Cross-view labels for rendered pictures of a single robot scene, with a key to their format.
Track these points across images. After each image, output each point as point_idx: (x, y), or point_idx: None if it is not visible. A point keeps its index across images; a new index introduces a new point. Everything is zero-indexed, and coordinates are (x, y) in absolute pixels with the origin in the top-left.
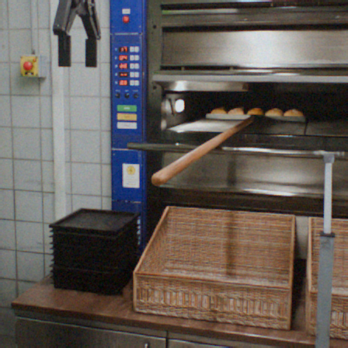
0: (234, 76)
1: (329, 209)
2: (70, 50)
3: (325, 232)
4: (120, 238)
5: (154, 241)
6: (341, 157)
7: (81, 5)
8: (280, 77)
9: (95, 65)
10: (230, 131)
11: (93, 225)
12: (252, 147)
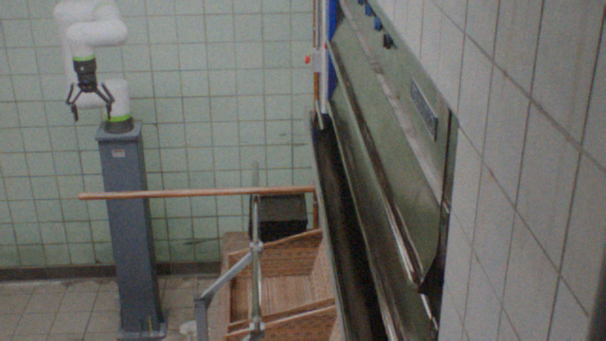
0: (309, 139)
1: (216, 283)
2: (74, 114)
3: (201, 295)
4: (260, 229)
5: (272, 244)
6: (252, 253)
7: (81, 90)
8: (311, 159)
9: (108, 119)
10: (307, 188)
11: (265, 210)
12: (255, 209)
